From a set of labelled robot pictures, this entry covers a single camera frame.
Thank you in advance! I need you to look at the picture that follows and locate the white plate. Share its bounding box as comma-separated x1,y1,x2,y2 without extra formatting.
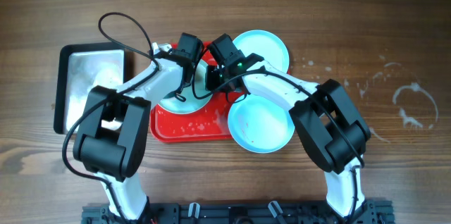
233,30,290,73
228,95,295,154
159,60,212,114

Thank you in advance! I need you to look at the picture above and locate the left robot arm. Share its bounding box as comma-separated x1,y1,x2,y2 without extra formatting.
62,56,199,223

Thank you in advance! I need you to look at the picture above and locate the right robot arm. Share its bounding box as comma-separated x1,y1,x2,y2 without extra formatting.
205,61,371,223

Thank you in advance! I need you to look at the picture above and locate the red plastic tray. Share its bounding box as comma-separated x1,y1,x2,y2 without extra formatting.
149,42,293,144

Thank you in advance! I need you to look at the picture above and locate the black soapy water tray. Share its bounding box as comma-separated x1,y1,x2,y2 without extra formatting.
54,42,127,135

